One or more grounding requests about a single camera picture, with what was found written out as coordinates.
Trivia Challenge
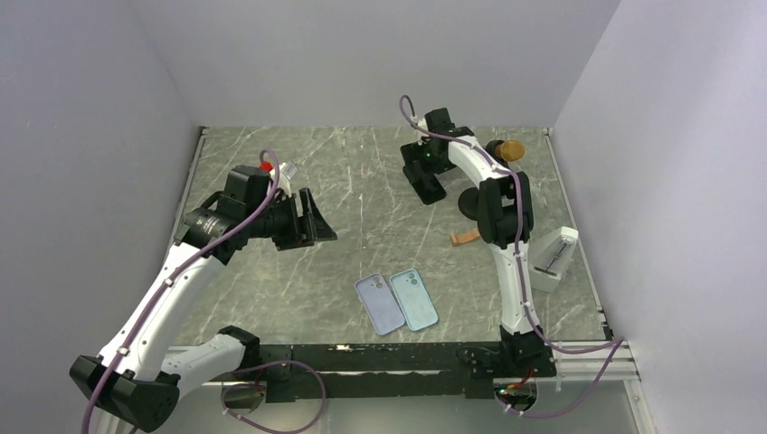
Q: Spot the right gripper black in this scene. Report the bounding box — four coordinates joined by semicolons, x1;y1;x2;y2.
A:
400;138;455;184

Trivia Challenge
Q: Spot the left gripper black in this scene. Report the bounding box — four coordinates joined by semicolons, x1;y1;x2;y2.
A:
246;187;336;251

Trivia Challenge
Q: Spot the phone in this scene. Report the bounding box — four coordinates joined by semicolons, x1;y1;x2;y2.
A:
354;273;405;335
389;269;439;331

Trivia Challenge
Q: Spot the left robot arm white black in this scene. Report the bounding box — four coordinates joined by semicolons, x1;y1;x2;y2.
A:
70;162;336;432

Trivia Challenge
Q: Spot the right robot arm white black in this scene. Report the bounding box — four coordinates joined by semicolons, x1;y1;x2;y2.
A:
400;96;556;377

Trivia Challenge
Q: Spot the white phone stand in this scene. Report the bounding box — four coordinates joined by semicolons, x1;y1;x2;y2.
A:
528;226;579;293

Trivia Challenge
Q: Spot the small brown wooden block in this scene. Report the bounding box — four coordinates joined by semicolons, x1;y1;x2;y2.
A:
450;229;481;247

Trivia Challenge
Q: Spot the wooden microphone on black stand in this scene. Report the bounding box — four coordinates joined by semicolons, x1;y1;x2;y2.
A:
456;138;527;222

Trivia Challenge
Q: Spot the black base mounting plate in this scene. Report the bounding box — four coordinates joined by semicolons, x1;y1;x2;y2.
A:
200;341;558;403

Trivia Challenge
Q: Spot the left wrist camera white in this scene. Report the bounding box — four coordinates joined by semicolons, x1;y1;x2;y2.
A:
259;161;298;196

